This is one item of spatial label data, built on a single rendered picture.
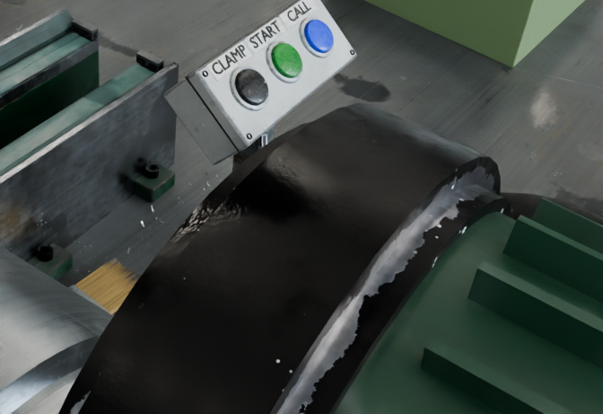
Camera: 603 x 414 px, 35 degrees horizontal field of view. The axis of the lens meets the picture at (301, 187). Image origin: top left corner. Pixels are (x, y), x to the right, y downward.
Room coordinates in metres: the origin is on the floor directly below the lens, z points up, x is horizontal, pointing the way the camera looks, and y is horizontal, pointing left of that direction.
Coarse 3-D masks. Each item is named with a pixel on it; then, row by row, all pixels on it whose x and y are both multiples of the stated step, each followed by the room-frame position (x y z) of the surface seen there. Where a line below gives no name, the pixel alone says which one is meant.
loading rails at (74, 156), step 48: (0, 48) 0.80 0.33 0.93; (48, 48) 0.84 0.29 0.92; (96, 48) 0.87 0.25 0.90; (0, 96) 0.75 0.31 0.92; (48, 96) 0.81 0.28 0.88; (96, 96) 0.77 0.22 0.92; (144, 96) 0.78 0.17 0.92; (0, 144) 0.74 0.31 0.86; (48, 144) 0.68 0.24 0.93; (96, 144) 0.71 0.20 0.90; (144, 144) 0.78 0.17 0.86; (0, 192) 0.60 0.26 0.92; (48, 192) 0.65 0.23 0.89; (96, 192) 0.71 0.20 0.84; (144, 192) 0.76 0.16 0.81; (0, 240) 0.60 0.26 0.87; (48, 240) 0.65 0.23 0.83
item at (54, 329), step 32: (0, 256) 0.34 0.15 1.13; (0, 288) 0.30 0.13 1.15; (32, 288) 0.31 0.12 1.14; (64, 288) 0.33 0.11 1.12; (0, 320) 0.28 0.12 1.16; (32, 320) 0.28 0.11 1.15; (64, 320) 0.29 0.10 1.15; (96, 320) 0.30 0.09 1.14; (0, 352) 0.26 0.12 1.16; (32, 352) 0.26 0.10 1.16; (64, 352) 0.27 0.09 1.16; (0, 384) 0.24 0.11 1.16; (32, 384) 0.25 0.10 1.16; (64, 384) 0.26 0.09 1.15
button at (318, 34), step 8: (312, 24) 0.71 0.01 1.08; (320, 24) 0.71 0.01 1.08; (304, 32) 0.70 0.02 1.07; (312, 32) 0.70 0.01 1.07; (320, 32) 0.70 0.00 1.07; (328, 32) 0.71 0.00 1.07; (312, 40) 0.69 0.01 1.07; (320, 40) 0.70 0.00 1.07; (328, 40) 0.70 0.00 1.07; (320, 48) 0.69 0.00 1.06; (328, 48) 0.70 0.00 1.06
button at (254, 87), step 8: (240, 72) 0.62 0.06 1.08; (248, 72) 0.62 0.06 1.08; (256, 72) 0.63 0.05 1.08; (240, 80) 0.61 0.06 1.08; (248, 80) 0.61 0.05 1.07; (256, 80) 0.62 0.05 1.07; (264, 80) 0.63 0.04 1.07; (240, 88) 0.60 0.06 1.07; (248, 88) 0.61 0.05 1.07; (256, 88) 0.61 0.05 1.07; (264, 88) 0.62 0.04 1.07; (240, 96) 0.60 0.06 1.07; (248, 96) 0.60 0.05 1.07; (256, 96) 0.61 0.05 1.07; (264, 96) 0.61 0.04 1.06; (256, 104) 0.60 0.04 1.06
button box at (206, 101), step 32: (256, 32) 0.67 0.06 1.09; (288, 32) 0.69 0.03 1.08; (224, 64) 0.62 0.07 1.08; (256, 64) 0.64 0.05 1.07; (320, 64) 0.69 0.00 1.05; (192, 96) 0.60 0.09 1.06; (224, 96) 0.60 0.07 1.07; (288, 96) 0.64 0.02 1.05; (192, 128) 0.60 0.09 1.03; (224, 128) 0.58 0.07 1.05; (256, 128) 0.59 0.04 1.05
